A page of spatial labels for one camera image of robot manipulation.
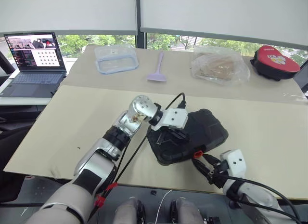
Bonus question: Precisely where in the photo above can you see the beige table cloth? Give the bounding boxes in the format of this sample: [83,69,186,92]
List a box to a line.
[62,44,307,102]

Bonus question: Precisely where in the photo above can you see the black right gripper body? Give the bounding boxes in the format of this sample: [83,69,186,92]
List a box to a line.
[207,159,230,189]

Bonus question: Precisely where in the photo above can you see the grey rounded robot leg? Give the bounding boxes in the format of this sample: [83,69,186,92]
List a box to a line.
[113,197,148,224]
[170,197,205,224]

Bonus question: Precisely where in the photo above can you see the black plastic tool case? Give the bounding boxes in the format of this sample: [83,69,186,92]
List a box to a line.
[147,108,229,166]

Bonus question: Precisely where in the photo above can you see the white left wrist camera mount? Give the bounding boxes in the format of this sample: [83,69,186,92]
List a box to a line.
[151,107,189,132]

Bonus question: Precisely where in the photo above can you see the beige cardboard sheet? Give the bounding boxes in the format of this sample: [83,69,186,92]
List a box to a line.
[3,85,308,201]

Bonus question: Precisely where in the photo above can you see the dark window frame post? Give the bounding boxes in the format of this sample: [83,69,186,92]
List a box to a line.
[135,0,148,50]

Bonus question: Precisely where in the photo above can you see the white roller blind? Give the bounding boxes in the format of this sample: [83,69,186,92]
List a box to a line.
[139,0,308,45]
[0,0,138,37]

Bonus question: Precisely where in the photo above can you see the purple plastic spatula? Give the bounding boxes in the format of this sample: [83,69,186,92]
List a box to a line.
[147,52,167,83]

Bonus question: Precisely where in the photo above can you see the red black heart-shaped case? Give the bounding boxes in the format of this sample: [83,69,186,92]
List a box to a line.
[250,45,301,82]

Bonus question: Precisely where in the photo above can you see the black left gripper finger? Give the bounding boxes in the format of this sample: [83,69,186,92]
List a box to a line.
[172,130,191,144]
[155,132,174,145]

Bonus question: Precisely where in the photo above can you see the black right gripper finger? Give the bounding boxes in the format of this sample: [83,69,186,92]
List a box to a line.
[192,158,214,185]
[202,154,221,166]

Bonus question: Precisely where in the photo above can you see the clear bag brown contents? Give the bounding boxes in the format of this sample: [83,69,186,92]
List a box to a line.
[191,45,251,86]

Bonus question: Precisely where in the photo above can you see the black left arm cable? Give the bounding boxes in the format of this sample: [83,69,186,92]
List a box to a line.
[87,92,187,221]

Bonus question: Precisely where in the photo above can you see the clear container blue rim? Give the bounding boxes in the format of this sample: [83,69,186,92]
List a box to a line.
[94,44,140,76]

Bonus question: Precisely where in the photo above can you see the thin white cable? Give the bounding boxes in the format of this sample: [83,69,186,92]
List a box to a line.
[155,189,174,223]

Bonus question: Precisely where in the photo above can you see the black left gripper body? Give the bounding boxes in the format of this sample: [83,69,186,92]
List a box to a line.
[166,127,186,138]

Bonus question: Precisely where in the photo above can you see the dark monitor edge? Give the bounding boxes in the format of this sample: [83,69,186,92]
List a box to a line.
[293,64,308,96]

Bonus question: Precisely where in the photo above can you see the open grey laptop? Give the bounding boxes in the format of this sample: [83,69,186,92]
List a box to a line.
[0,32,67,98]

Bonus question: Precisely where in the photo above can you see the red cable ties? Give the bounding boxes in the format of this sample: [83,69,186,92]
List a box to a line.
[93,182,118,210]

